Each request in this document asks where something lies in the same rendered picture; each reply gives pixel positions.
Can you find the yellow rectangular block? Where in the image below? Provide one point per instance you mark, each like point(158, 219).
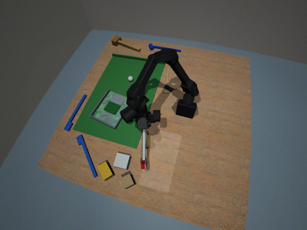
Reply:
point(105, 170)

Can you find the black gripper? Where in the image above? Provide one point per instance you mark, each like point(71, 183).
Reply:
point(155, 115)

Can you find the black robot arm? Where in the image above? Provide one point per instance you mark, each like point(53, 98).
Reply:
point(137, 90)

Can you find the tan square block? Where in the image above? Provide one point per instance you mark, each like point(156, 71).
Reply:
point(127, 181)

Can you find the green flat mat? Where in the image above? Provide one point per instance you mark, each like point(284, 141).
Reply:
point(115, 78)

